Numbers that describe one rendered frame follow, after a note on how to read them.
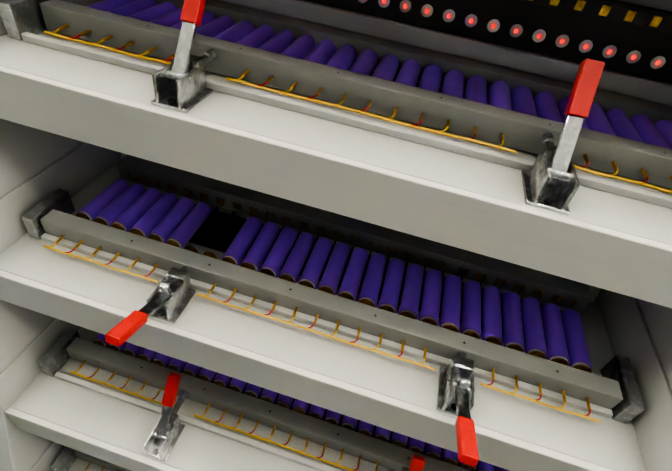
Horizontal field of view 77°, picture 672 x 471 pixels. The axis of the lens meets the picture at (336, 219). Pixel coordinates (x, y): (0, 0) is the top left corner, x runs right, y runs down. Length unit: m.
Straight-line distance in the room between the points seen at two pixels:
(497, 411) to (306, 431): 0.22
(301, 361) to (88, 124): 0.26
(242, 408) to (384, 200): 0.33
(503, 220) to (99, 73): 0.32
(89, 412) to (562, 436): 0.49
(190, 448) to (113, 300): 0.20
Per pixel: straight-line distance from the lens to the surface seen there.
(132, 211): 0.50
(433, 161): 0.31
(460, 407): 0.37
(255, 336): 0.40
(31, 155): 0.52
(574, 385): 0.44
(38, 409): 0.62
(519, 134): 0.35
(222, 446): 0.56
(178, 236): 0.46
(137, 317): 0.38
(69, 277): 0.48
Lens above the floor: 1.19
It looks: 25 degrees down
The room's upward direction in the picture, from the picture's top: 13 degrees clockwise
